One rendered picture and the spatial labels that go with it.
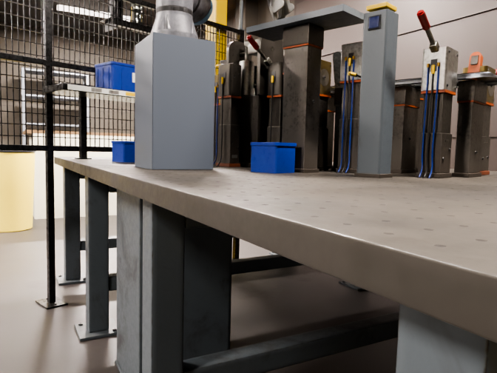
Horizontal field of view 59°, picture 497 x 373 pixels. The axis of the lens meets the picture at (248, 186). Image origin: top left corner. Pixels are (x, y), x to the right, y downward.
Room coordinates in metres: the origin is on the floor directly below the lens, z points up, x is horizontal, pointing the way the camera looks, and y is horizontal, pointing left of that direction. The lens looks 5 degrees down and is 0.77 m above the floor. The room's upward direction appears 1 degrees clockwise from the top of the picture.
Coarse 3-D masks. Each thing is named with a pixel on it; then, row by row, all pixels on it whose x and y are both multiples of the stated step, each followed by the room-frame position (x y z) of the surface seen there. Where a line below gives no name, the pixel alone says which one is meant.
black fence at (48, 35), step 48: (48, 0) 2.05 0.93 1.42; (96, 0) 2.23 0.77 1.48; (48, 48) 2.04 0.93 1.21; (0, 96) 1.91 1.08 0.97; (48, 96) 2.04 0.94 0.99; (0, 144) 1.90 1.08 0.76; (48, 144) 2.04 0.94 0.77; (48, 192) 2.04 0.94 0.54; (48, 240) 2.04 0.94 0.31; (48, 288) 2.05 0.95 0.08
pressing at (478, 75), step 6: (480, 72) 1.26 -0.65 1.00; (486, 72) 1.25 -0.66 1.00; (408, 78) 1.41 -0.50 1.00; (414, 78) 1.39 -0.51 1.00; (420, 78) 1.38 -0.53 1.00; (462, 78) 1.36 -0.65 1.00; (468, 78) 1.36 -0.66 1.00; (474, 78) 1.35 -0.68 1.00; (480, 78) 1.35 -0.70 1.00; (486, 78) 1.35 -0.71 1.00; (492, 78) 1.35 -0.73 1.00; (396, 84) 1.51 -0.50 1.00; (402, 84) 1.50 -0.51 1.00; (408, 84) 1.50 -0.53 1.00; (414, 84) 1.50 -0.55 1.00; (420, 84) 1.49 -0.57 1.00; (456, 84) 1.47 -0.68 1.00; (492, 84) 1.41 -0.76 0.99
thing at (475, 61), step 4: (476, 52) 1.48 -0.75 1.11; (472, 56) 1.48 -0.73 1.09; (476, 56) 1.47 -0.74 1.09; (480, 56) 1.47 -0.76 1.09; (472, 60) 1.48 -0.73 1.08; (476, 60) 1.47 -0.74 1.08; (480, 60) 1.47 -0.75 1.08; (472, 64) 1.48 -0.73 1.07; (476, 64) 1.47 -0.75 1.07; (480, 64) 1.47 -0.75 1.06; (468, 68) 1.49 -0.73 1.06; (472, 68) 1.48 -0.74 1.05; (476, 68) 1.47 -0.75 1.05; (468, 72) 1.49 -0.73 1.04; (472, 72) 1.48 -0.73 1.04
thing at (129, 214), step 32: (128, 224) 1.34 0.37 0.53; (128, 256) 1.34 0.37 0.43; (192, 256) 1.30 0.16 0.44; (224, 256) 1.36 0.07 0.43; (128, 288) 1.34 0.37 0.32; (192, 288) 1.30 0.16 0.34; (224, 288) 1.36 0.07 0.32; (128, 320) 1.34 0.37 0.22; (192, 320) 1.31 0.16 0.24; (224, 320) 1.36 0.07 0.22; (128, 352) 1.34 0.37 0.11; (192, 352) 1.31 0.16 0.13
